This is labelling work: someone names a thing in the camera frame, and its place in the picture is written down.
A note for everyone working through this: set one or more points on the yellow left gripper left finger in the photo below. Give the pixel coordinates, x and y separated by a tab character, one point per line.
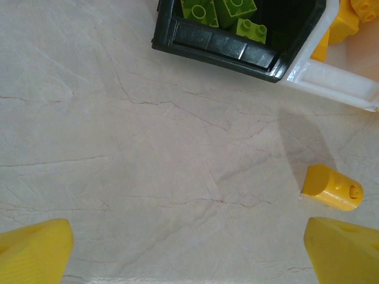
35	254

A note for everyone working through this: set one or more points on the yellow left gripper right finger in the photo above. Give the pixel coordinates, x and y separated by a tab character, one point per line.
340	257

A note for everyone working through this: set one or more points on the yellow lego brick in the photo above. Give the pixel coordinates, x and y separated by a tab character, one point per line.
331	186
340	29
364	9
321	50

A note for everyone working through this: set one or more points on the green lego brick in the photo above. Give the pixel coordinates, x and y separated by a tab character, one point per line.
198	12
237	9
251	29

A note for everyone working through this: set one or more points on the white plastic bin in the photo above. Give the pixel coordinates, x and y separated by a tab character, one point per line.
331	80

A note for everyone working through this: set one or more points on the black plastic bin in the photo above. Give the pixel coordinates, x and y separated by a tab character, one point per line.
222	44

